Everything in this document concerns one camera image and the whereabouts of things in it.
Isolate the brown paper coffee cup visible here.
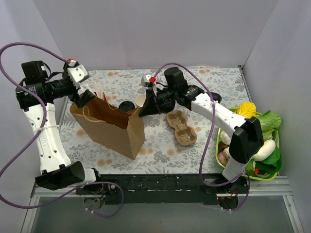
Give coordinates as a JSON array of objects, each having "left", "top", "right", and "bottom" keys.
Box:
[{"left": 135, "top": 94, "right": 146, "bottom": 108}]

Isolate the black coffee cup lid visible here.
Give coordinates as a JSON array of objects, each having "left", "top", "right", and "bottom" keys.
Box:
[{"left": 119, "top": 101, "right": 135, "bottom": 112}]

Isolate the brown paper bag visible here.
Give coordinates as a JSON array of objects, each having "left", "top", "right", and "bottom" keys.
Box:
[{"left": 70, "top": 97, "right": 145, "bottom": 160}]

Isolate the brown cardboard cup carrier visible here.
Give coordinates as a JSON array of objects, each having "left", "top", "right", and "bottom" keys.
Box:
[
  {"left": 157, "top": 76, "right": 167, "bottom": 85},
  {"left": 166, "top": 110, "right": 197, "bottom": 147}
]

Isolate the stack of black lids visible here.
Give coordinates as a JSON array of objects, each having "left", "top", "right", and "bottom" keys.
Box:
[{"left": 162, "top": 104, "right": 175, "bottom": 113}]

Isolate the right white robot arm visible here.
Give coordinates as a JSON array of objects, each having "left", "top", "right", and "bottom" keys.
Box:
[{"left": 139, "top": 67, "right": 264, "bottom": 193}]

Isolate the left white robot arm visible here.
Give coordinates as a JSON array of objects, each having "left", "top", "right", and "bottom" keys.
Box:
[{"left": 16, "top": 60, "right": 104, "bottom": 194}]

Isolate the purple toy eggplant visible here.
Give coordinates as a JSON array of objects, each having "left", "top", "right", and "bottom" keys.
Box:
[{"left": 211, "top": 92, "right": 222, "bottom": 103}]

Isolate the small white toy cabbage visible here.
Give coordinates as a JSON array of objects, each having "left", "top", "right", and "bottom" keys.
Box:
[{"left": 220, "top": 131, "right": 231, "bottom": 159}]

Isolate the yellow toy napa cabbage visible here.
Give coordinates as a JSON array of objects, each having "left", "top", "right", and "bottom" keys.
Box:
[{"left": 237, "top": 102, "right": 257, "bottom": 118}]

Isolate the purple toy onion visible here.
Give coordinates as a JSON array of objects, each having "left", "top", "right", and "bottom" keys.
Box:
[{"left": 218, "top": 151, "right": 228, "bottom": 166}]

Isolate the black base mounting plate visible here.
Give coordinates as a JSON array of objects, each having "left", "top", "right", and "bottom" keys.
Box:
[{"left": 76, "top": 174, "right": 248, "bottom": 205}]

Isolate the green toy napa cabbage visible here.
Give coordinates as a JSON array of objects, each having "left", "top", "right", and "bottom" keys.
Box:
[{"left": 256, "top": 110, "right": 282, "bottom": 133}]

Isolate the white toy radish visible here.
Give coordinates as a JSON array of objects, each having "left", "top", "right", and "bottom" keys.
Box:
[{"left": 253, "top": 139, "right": 276, "bottom": 162}]

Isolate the green plastic basket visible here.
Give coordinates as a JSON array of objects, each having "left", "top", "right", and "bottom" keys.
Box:
[{"left": 216, "top": 112, "right": 279, "bottom": 181}]

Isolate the dark green toy leafy vegetable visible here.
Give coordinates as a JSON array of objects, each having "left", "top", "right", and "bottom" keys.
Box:
[{"left": 256, "top": 147, "right": 282, "bottom": 173}]

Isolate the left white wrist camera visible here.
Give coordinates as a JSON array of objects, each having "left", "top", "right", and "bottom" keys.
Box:
[{"left": 67, "top": 59, "right": 89, "bottom": 89}]

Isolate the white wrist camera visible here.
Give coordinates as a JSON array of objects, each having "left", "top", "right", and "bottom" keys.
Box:
[
  {"left": 141, "top": 75, "right": 156, "bottom": 92},
  {"left": 67, "top": 59, "right": 89, "bottom": 89}
]

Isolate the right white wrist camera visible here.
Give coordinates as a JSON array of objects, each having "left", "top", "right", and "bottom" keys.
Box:
[{"left": 141, "top": 75, "right": 156, "bottom": 92}]

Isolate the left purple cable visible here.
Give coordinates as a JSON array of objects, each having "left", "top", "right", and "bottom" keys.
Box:
[{"left": 0, "top": 42, "right": 124, "bottom": 218}]

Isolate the aluminium frame rail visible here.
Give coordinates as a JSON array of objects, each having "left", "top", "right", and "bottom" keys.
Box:
[{"left": 22, "top": 176, "right": 304, "bottom": 233}]

